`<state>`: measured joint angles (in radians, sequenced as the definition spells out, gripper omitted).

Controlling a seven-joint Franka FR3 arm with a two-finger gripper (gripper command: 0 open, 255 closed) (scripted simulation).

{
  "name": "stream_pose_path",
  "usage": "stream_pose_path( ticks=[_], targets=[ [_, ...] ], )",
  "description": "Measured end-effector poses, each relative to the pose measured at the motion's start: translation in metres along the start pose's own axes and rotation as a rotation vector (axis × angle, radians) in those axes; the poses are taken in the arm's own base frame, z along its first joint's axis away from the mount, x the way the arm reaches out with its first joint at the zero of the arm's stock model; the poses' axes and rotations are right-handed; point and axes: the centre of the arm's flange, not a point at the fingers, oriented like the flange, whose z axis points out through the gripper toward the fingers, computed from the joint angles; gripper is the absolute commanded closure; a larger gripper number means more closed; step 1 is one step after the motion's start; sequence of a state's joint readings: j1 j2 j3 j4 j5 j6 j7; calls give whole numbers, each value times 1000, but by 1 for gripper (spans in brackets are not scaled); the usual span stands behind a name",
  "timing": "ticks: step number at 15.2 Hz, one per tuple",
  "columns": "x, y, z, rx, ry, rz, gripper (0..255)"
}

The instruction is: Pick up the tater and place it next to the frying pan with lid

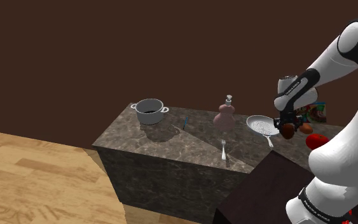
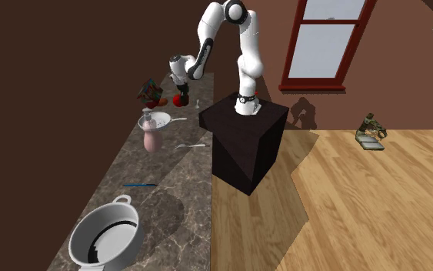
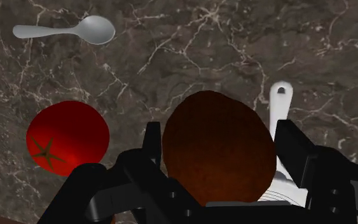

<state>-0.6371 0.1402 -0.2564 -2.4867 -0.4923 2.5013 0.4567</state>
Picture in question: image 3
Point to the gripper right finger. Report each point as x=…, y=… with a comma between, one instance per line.
x=321, y=167

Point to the white spatula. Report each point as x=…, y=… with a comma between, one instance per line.
x=280, y=105

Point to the brown round potato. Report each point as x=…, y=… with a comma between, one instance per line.
x=219, y=149

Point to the grey spoon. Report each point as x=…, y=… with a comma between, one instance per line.
x=95, y=30

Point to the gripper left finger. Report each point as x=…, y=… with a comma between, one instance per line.
x=141, y=173

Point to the red tomato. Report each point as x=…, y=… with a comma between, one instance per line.
x=68, y=136

